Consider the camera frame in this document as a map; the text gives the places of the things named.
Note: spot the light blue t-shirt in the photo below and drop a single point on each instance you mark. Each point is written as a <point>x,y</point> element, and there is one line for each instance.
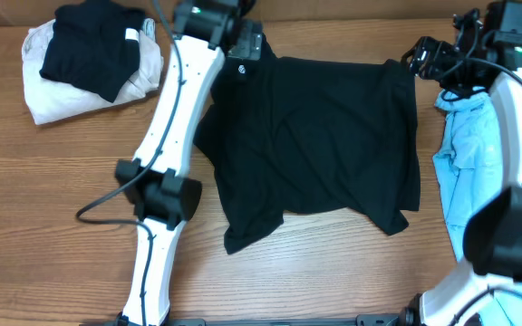
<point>469,170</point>

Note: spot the folded beige garment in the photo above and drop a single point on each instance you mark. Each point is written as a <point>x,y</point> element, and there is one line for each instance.
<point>50,101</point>

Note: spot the folded black garment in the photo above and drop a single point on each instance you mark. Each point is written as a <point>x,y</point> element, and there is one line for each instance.
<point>95,46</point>

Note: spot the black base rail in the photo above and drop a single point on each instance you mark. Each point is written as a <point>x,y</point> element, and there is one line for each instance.
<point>360,320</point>

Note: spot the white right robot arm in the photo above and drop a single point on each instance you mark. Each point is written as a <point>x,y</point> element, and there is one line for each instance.
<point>492,240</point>

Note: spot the black t-shirt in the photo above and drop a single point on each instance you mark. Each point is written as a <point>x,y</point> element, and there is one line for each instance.
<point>291,135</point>

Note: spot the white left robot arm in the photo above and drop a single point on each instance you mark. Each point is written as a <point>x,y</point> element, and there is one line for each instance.
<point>156,181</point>

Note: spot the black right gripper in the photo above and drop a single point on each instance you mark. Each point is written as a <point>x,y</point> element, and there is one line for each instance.
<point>438,54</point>

